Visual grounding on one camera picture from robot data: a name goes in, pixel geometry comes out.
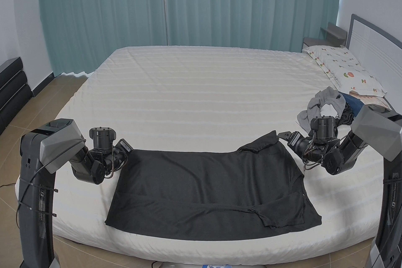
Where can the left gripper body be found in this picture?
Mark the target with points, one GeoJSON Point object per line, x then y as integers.
{"type": "Point", "coordinates": [121, 153]}

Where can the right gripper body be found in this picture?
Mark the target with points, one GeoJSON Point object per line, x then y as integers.
{"type": "Point", "coordinates": [298, 142]}

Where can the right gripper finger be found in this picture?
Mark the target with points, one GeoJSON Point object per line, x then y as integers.
{"type": "Point", "coordinates": [285, 135]}

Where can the black T-shirt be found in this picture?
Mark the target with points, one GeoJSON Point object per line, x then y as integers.
{"type": "Point", "coordinates": [204, 185]}

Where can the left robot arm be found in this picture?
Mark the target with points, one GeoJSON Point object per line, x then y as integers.
{"type": "Point", "coordinates": [34, 222]}

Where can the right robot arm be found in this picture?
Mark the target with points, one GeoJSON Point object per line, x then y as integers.
{"type": "Point", "coordinates": [377, 131]}

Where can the pile of clothes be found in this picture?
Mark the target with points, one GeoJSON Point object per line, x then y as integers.
{"type": "Point", "coordinates": [329, 95]}

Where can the white printed pillow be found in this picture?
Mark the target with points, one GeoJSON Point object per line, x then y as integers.
{"type": "Point", "coordinates": [345, 69]}

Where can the bed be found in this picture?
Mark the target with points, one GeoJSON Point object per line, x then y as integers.
{"type": "Point", "coordinates": [204, 87]}

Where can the grey bedside table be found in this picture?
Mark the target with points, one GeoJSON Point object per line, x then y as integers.
{"type": "Point", "coordinates": [333, 32]}

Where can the black chest of drawers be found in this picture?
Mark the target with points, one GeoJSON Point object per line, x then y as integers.
{"type": "Point", "coordinates": [12, 87]}

